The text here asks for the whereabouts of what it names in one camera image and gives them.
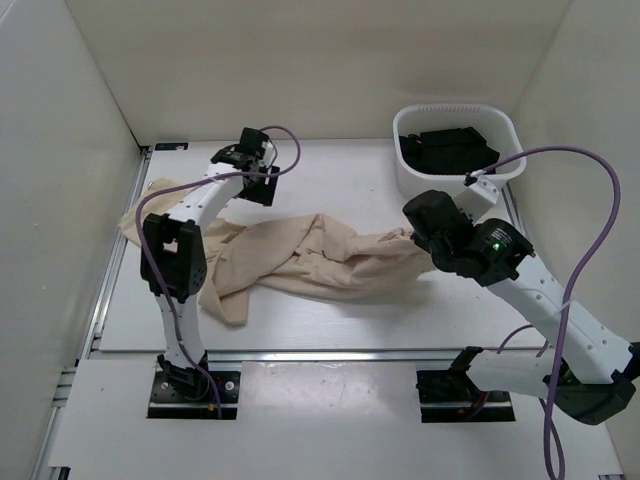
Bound beige trousers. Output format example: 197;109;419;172
118;175;436;330

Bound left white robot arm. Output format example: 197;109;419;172
135;128;280;410

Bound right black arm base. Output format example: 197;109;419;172
416;370;515;424

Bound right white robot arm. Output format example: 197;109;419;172
403;190;639;425

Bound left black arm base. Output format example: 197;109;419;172
147;366;241;421

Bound folded black trousers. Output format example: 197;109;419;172
398;127;500;176

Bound white plastic basket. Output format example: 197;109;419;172
392;103;527;199

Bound white front cover board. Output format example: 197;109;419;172
47;360;624;476

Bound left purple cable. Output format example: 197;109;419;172
134;124;301;416

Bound aluminium table frame rail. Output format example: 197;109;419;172
29;142;566;480

